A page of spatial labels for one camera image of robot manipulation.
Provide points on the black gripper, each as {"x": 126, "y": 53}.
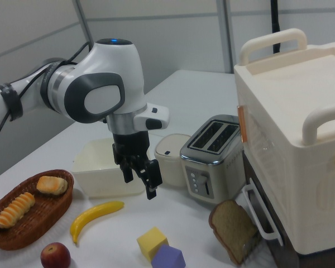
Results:
{"x": 131, "y": 145}

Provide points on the striped spiral bread roll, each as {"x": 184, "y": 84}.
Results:
{"x": 15, "y": 209}

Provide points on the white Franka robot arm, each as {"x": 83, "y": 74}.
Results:
{"x": 114, "y": 69}

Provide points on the square golden bread bun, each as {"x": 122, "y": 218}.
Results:
{"x": 51, "y": 184}

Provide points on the brown bread slice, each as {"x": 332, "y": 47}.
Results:
{"x": 231, "y": 226}

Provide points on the small cream lidded bin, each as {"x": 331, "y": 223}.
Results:
{"x": 170, "y": 167}

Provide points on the cream plastic tub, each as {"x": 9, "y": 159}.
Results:
{"x": 100, "y": 181}

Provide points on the yellow banana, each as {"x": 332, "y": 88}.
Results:
{"x": 95, "y": 213}

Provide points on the yellow cube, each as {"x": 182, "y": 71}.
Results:
{"x": 150, "y": 241}

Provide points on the silver cream two-slot toaster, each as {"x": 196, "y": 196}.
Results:
{"x": 226, "y": 173}

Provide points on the purple cube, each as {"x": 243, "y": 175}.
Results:
{"x": 169, "y": 258}

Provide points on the brown wicker basket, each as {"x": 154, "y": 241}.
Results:
{"x": 39, "y": 220}

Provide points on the red apple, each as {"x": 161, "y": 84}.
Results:
{"x": 55, "y": 257}

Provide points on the black pole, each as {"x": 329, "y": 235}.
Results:
{"x": 275, "y": 25}

